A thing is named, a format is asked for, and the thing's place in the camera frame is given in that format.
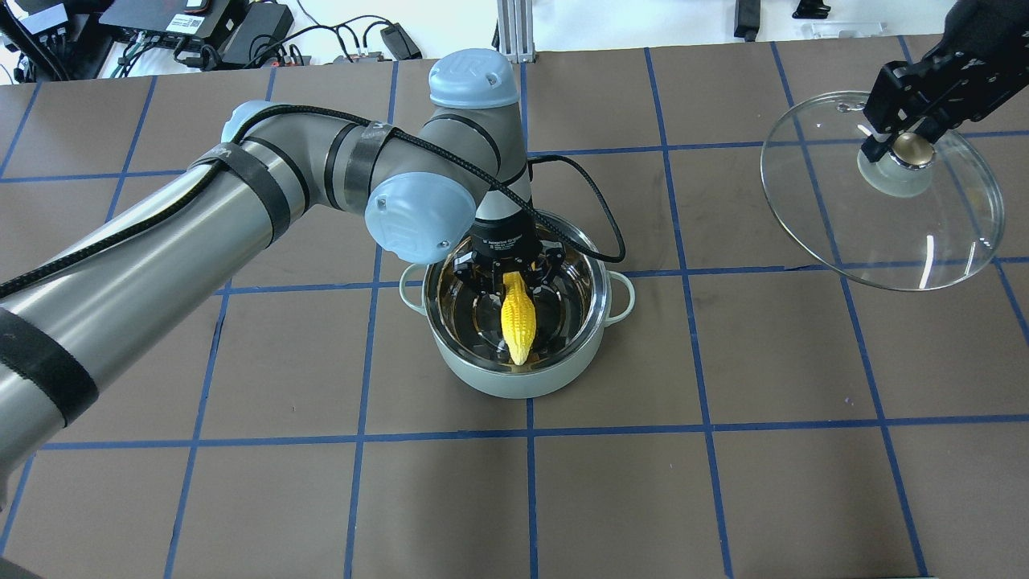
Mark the aluminium frame post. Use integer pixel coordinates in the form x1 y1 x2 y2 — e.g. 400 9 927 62
495 0 537 64

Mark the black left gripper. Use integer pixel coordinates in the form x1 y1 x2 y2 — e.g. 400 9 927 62
452 217 567 318

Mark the glass pot lid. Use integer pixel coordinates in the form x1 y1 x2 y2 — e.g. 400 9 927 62
760 91 1006 292

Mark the yellow corn cob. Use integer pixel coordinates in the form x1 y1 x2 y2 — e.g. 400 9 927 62
501 272 537 366

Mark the black power adapter brick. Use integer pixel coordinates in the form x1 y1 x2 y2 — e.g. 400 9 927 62
215 2 294 70

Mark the small black power adapter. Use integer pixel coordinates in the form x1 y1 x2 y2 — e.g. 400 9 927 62
379 23 423 61

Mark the pale green steel pot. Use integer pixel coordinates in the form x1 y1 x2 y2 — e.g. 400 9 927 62
399 211 636 400

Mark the black laptop with stickers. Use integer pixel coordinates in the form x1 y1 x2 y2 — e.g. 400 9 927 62
99 1 250 43

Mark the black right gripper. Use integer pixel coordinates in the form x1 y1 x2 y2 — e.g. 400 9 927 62
860 1 1028 162

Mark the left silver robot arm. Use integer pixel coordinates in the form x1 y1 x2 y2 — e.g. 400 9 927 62
1 49 543 483

